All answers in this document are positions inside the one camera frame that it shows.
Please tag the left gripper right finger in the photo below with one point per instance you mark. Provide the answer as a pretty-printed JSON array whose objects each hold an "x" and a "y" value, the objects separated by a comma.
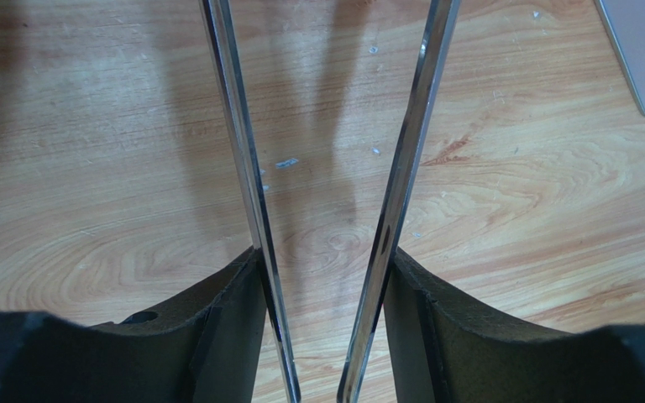
[{"x": 447, "y": 346}]

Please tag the metal serving tongs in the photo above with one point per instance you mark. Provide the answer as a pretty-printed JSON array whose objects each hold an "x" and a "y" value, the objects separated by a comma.
[{"x": 433, "y": 51}]

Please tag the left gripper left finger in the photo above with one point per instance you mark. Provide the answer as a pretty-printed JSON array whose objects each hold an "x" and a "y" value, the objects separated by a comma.
[{"x": 201, "y": 345}]

